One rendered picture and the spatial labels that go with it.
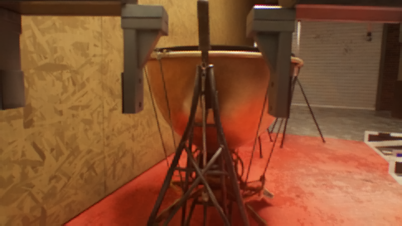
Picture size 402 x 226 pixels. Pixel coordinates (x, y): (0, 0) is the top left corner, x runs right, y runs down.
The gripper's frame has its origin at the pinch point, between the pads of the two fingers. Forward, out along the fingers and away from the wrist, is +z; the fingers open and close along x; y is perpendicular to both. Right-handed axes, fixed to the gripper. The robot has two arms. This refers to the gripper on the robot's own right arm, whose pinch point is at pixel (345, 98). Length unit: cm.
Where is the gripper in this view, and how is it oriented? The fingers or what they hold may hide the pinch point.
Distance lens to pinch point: 25.0
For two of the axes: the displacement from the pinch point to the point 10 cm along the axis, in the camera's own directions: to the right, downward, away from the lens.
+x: 10.0, 0.3, -0.2
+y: -0.2, 1.0, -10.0
